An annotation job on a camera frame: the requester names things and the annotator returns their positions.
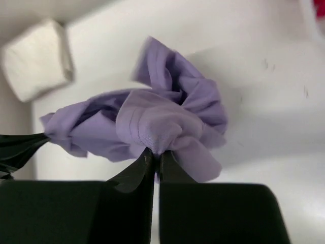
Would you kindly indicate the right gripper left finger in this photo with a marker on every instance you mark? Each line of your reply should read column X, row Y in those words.
column 115, row 211

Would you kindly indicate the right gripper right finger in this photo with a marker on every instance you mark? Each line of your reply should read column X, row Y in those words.
column 201, row 213

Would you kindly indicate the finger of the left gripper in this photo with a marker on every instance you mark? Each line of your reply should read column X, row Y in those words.
column 17, row 150

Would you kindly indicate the white t shirt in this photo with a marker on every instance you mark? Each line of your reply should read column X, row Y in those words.
column 38, row 60

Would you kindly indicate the lavender t shirt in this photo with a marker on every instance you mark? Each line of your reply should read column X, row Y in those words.
column 178, row 110

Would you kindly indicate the pink t shirt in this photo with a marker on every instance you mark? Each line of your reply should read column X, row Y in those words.
column 320, row 8

